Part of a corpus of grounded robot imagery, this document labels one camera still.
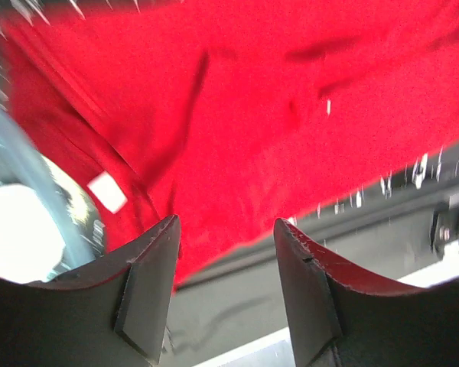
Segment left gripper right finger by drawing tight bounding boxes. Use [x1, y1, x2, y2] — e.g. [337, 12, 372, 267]
[274, 219, 459, 366]

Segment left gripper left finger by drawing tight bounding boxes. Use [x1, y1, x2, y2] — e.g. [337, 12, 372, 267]
[0, 216, 181, 366]

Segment dark red t shirt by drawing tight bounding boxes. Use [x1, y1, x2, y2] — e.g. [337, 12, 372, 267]
[0, 1, 459, 283]

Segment white t shirt in basket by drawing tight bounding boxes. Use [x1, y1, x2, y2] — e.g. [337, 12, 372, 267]
[0, 152, 85, 284]

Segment blue plastic basket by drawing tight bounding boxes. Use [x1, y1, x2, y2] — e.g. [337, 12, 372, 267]
[0, 108, 105, 268]

